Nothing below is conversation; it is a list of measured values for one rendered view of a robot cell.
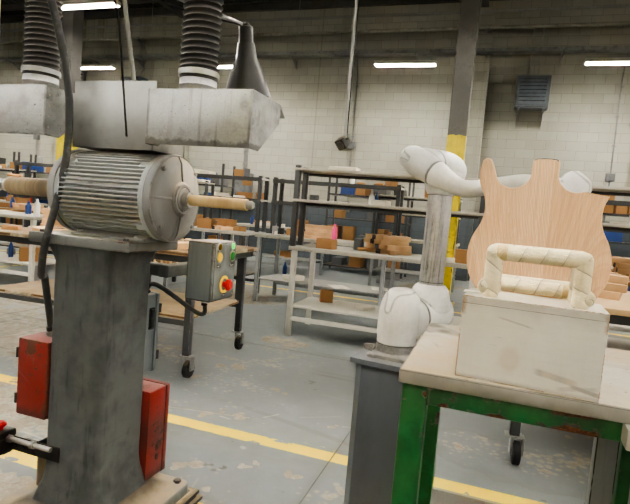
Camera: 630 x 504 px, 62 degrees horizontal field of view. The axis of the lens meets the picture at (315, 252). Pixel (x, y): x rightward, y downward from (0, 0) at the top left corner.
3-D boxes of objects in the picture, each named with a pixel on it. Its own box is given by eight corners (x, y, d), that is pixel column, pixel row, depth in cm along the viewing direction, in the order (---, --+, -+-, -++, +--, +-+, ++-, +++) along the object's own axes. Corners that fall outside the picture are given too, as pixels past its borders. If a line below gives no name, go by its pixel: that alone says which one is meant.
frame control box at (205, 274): (137, 312, 174) (142, 235, 172) (174, 304, 194) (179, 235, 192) (201, 323, 166) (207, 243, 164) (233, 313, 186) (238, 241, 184)
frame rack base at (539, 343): (454, 375, 109) (462, 294, 108) (461, 359, 123) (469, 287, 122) (600, 403, 99) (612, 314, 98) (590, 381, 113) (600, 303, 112)
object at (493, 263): (481, 296, 108) (486, 251, 107) (482, 294, 111) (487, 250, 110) (497, 298, 107) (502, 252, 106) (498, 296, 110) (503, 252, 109)
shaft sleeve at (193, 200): (191, 192, 150) (195, 201, 152) (186, 199, 148) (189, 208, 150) (248, 196, 144) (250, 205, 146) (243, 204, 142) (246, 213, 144)
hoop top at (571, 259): (485, 258, 107) (486, 243, 107) (486, 258, 110) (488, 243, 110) (594, 270, 100) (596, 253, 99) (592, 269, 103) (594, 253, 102)
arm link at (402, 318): (367, 339, 209) (372, 285, 207) (396, 335, 221) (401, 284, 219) (399, 349, 197) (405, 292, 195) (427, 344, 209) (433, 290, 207)
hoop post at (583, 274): (571, 308, 101) (576, 260, 101) (569, 306, 104) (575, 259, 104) (589, 310, 100) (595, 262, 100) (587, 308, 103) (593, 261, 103)
